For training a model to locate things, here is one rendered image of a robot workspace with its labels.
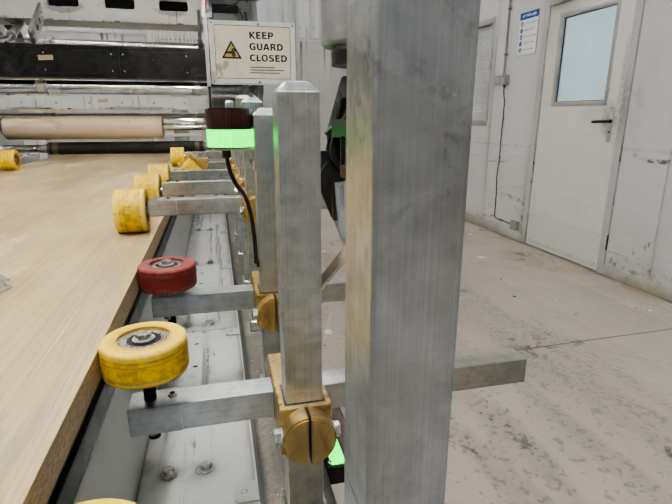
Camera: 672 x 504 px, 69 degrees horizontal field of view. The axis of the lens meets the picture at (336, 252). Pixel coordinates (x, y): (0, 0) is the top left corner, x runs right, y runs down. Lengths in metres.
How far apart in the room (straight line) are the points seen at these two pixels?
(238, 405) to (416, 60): 0.42
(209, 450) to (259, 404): 0.31
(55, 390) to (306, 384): 0.21
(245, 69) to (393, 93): 2.80
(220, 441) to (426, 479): 0.64
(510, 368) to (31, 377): 0.48
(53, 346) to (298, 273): 0.25
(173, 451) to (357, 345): 0.66
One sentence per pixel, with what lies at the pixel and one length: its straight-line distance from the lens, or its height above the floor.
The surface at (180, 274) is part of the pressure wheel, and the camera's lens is 0.71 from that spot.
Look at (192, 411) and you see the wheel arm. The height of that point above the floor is 0.83.
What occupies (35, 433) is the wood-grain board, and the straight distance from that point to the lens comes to 0.42.
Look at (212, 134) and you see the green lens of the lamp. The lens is 0.65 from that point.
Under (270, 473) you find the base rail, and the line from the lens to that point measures 0.64.
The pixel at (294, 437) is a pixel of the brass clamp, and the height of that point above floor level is 0.83.
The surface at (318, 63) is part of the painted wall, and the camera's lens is 9.64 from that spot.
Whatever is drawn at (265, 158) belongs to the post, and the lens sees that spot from 0.66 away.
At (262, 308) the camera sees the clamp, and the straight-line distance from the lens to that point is 0.68.
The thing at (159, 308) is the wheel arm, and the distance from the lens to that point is 0.75.
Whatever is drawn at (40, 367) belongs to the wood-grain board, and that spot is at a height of 0.90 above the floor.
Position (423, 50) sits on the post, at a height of 1.13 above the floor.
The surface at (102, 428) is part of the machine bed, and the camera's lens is 0.59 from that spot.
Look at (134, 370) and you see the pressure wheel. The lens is 0.48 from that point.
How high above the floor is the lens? 1.11
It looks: 16 degrees down
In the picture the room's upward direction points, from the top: straight up
